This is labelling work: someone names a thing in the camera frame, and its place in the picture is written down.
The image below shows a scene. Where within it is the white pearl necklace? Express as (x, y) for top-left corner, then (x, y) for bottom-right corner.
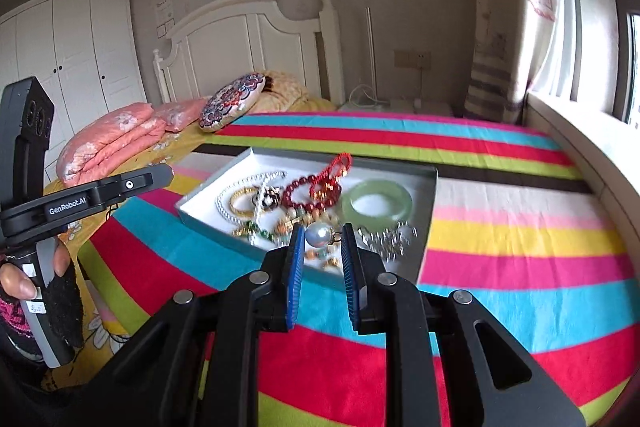
(214, 169), (288, 228)

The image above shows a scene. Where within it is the gold bangle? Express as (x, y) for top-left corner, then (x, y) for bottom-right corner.
(228, 185), (258, 219)

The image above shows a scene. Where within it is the green leaf pendant necklace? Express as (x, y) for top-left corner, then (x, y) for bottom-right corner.
(232, 218), (281, 245)

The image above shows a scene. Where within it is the multicolour stone bead bracelet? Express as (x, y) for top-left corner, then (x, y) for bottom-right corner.
(271, 206), (344, 270)

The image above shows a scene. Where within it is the silver flower brooch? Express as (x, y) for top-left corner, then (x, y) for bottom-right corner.
(357, 221), (418, 261)

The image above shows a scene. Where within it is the pearl earring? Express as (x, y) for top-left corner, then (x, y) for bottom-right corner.
(305, 221), (341, 249)

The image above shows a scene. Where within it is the dark red bead bracelet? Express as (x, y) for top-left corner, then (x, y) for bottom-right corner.
(280, 174), (344, 216)

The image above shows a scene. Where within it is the red coral bead bracelet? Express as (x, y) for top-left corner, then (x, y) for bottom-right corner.
(308, 152), (354, 203)

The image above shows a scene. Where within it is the green jade bangle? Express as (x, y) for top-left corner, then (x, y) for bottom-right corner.
(341, 179), (413, 232)

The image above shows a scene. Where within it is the left hand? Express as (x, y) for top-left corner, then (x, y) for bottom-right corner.
(0, 243), (73, 303)

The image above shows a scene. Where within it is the pink folded quilt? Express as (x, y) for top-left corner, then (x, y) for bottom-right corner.
(55, 98), (207, 187)

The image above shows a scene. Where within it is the white wardrobe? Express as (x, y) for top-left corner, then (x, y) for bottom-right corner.
(1, 0), (146, 183)

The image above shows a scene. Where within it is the grey shallow cardboard box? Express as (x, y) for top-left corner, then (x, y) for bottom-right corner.
(176, 147), (438, 282)

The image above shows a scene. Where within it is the round patterned cushion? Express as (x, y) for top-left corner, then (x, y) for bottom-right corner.
(198, 72), (268, 133)

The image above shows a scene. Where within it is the striped colourful bed cover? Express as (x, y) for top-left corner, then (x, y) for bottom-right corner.
(70, 112), (639, 426)

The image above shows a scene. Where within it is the beige floral pillow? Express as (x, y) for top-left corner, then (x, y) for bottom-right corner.
(248, 70), (310, 114)

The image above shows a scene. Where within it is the white wooden headboard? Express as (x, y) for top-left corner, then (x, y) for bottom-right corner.
(153, 0), (346, 106)

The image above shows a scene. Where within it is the white slim desk lamp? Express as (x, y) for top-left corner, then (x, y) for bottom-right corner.
(348, 5), (390, 110)

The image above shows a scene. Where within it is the white nightstand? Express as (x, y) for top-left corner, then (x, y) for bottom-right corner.
(338, 98), (454, 117)

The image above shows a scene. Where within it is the striped beige curtain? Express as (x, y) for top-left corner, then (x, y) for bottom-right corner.
(464, 0), (578, 124)

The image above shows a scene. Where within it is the beige wall socket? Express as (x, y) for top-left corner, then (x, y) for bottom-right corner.
(394, 50), (431, 70)

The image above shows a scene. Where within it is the window with dark frame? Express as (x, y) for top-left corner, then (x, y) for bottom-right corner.
(577, 0), (639, 124)

